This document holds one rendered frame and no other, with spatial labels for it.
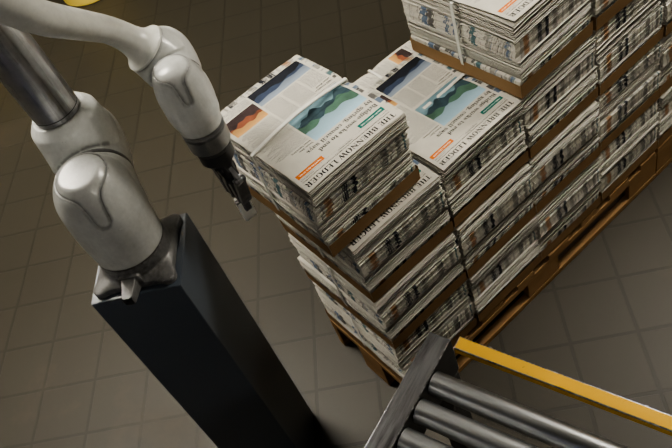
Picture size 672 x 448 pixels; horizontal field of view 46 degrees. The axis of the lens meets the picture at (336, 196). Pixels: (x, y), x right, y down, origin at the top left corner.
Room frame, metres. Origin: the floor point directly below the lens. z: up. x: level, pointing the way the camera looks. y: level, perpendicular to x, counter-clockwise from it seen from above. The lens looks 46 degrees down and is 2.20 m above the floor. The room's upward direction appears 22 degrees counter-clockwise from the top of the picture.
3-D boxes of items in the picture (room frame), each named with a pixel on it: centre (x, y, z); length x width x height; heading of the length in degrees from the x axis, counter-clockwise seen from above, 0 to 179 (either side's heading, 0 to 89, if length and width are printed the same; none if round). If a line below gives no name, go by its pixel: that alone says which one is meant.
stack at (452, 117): (1.55, -0.44, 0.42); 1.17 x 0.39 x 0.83; 115
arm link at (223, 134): (1.26, 0.20, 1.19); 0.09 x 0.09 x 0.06
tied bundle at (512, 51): (1.61, -0.56, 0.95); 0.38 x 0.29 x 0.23; 26
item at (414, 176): (1.26, -0.04, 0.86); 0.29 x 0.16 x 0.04; 116
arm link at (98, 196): (1.21, 0.44, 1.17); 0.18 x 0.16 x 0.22; 6
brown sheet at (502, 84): (1.61, -0.55, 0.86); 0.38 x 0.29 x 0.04; 26
